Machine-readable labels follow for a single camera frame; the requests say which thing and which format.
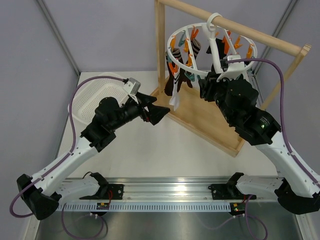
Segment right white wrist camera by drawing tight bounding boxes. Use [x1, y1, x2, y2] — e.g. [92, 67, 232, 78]
[217, 62, 253, 82]

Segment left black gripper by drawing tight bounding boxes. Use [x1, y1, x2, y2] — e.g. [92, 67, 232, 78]
[109, 91, 170, 132]

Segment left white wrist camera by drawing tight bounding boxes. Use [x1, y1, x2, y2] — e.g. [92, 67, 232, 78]
[123, 77, 141, 103]

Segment white perforated plastic basket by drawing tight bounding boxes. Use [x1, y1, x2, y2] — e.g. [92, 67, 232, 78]
[72, 73, 128, 125]

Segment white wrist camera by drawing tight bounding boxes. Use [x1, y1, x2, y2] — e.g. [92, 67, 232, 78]
[217, 62, 253, 82]
[123, 77, 141, 103]

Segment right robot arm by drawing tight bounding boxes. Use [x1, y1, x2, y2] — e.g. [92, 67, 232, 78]
[198, 72, 320, 215]

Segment black sock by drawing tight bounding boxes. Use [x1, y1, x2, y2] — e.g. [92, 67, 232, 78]
[211, 61, 223, 74]
[206, 38, 228, 62]

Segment dark brown small sock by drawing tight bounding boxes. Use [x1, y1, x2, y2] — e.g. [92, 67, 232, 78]
[178, 37, 203, 90]

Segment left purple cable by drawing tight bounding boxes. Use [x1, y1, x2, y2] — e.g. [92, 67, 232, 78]
[9, 76, 130, 238]

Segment white slotted cable duct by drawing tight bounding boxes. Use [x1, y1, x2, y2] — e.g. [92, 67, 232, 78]
[57, 201, 231, 213]

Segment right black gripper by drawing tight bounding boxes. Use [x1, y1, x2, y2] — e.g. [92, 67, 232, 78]
[198, 71, 237, 124]

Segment wooden hanger rack frame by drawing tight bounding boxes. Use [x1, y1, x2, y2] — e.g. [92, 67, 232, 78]
[153, 0, 311, 157]

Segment aluminium mounting rail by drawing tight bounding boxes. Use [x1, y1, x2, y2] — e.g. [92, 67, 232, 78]
[57, 176, 288, 203]

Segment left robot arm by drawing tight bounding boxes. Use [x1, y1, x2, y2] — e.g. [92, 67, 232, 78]
[16, 93, 170, 220]

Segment white sock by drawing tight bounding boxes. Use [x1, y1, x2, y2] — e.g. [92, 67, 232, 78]
[169, 67, 180, 111]

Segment brown sock with stripes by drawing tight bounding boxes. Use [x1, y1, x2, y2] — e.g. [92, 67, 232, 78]
[164, 48, 184, 96]

